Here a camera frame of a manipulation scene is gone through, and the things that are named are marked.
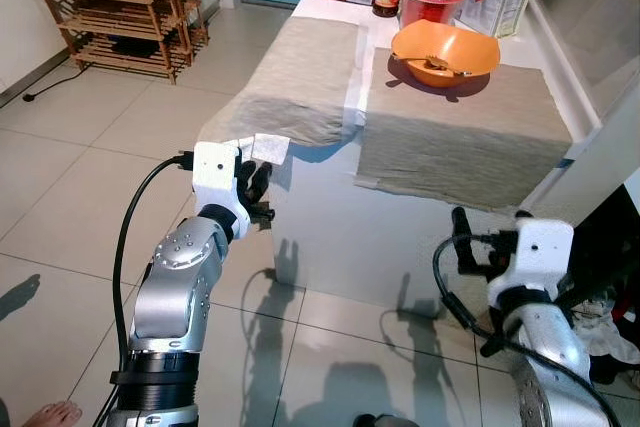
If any white paper napkin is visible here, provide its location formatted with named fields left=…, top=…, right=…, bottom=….
left=222, top=132, right=291, bottom=166

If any orange plastic plate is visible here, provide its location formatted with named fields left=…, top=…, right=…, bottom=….
left=391, top=20, right=501, bottom=89

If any white raised counter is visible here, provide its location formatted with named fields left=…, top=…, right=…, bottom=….
left=520, top=0, right=640, bottom=238

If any black laundry basket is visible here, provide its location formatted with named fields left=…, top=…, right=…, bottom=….
left=555, top=182, right=640, bottom=388

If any beige crumpled cloth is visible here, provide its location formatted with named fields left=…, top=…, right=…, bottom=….
left=575, top=297, right=640, bottom=363

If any wooden shelf rack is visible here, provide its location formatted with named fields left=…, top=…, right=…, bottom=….
left=15, top=0, right=209, bottom=85

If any red instant noodle bowl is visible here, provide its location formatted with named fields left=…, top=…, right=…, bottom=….
left=400, top=0, right=466, bottom=30

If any person's bare foot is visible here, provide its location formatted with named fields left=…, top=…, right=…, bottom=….
left=22, top=400, right=83, bottom=427

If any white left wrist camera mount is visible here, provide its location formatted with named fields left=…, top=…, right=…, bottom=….
left=190, top=141, right=253, bottom=238

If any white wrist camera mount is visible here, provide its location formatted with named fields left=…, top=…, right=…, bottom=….
left=190, top=141, right=253, bottom=238
left=487, top=217, right=574, bottom=308

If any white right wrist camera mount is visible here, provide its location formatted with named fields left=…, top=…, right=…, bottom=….
left=487, top=217, right=574, bottom=308

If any black floor power cord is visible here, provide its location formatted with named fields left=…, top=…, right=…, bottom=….
left=22, top=62, right=96, bottom=103

